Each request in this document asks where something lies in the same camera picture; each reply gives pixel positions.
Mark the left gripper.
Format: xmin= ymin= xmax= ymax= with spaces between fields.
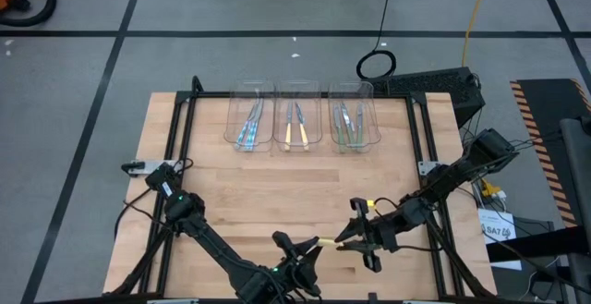
xmin=271 ymin=231 xmax=324 ymax=297

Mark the black hazard-striped platform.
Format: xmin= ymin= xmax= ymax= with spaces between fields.
xmin=510 ymin=78 xmax=591 ymax=229

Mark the grey post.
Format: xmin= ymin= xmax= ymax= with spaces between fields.
xmin=560 ymin=117 xmax=591 ymax=304

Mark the black computer case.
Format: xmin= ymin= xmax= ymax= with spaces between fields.
xmin=368 ymin=67 xmax=487 ymax=128

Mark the black horizontal beam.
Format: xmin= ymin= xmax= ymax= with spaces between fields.
xmin=484 ymin=237 xmax=591 ymax=264

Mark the black coiled hanging cable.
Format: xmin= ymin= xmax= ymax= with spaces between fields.
xmin=355 ymin=0 xmax=398 ymax=81

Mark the black metal table frame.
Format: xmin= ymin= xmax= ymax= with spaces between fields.
xmin=105 ymin=75 xmax=495 ymax=304

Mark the white paper label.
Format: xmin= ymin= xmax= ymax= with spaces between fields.
xmin=477 ymin=208 xmax=523 ymax=272

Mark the clear plastic bin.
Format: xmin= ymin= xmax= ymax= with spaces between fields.
xmin=326 ymin=80 xmax=382 ymax=154
xmin=223 ymin=79 xmax=277 ymax=153
xmin=272 ymin=79 xmax=324 ymax=153

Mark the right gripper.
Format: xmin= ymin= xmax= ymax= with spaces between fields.
xmin=334 ymin=197 xmax=398 ymax=274

